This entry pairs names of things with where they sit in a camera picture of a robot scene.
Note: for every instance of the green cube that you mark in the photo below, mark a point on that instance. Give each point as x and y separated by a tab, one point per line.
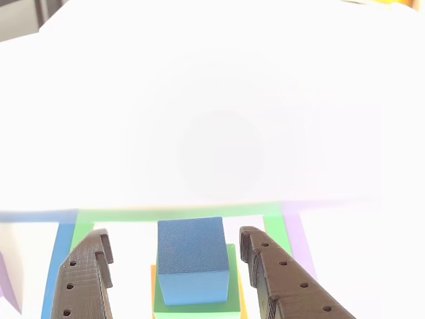
232	299

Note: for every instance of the purple block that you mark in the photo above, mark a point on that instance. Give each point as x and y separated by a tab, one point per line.
10	285

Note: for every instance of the orange block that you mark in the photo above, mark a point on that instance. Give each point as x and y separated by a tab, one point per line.
152	282

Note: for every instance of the small blue cube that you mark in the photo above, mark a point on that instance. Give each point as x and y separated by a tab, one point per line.
192	246

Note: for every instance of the dark background furniture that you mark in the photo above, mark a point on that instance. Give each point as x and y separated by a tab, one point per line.
20	16

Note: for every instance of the yellow orange background object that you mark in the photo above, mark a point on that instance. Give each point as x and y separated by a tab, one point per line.
375	2

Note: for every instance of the blue square frame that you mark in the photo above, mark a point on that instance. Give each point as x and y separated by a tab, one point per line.
58	252

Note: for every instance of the purple square frame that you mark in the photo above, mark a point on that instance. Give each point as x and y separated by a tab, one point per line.
302	246

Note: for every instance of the green square frame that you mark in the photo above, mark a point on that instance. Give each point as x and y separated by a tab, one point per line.
166	212

